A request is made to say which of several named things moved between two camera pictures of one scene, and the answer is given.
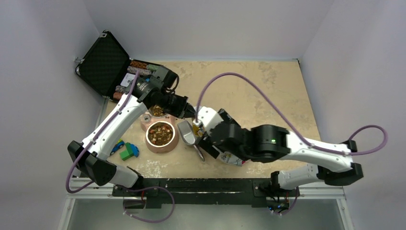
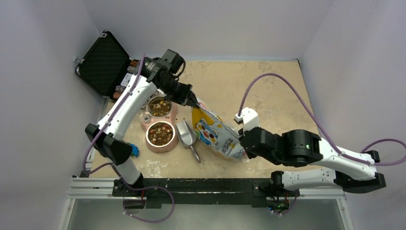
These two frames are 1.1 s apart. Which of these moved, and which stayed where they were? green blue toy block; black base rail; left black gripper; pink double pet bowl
Moved: left black gripper
Stayed: pink double pet bowl; green blue toy block; black base rail
